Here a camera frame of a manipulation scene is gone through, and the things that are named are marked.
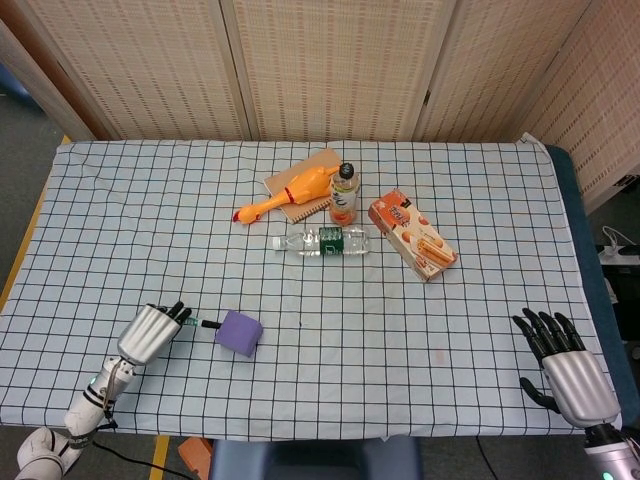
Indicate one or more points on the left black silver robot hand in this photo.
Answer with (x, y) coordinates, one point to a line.
(145, 335)

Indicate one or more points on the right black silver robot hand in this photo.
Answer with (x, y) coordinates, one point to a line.
(580, 387)

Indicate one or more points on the white green marker pen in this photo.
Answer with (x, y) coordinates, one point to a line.
(207, 324)

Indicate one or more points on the purple cube block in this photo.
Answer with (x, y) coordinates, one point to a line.
(239, 331)

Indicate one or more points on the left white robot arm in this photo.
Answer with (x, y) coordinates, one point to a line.
(97, 400)

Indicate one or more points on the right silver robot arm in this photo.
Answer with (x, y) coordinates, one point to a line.
(612, 452)

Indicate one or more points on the black equipment box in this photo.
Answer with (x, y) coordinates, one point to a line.
(622, 300)

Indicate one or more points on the orange block on floor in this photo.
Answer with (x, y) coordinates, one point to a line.
(194, 457)

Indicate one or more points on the white checkered tablecloth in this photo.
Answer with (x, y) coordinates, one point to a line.
(350, 325)

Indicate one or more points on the brown spiral notebook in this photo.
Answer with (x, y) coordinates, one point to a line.
(307, 207)

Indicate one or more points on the clear water bottle green label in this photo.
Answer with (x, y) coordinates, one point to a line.
(330, 241)

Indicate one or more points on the dark blue chair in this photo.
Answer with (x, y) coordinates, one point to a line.
(315, 460)

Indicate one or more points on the yellow rubber chicken toy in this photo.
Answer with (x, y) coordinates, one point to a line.
(305, 186)

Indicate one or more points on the orange biscuit box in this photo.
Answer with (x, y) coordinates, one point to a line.
(412, 232)

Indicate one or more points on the orange juice bottle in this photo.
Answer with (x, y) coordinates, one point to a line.
(344, 200)

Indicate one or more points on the beige woven folding screen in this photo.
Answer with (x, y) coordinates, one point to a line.
(340, 65)

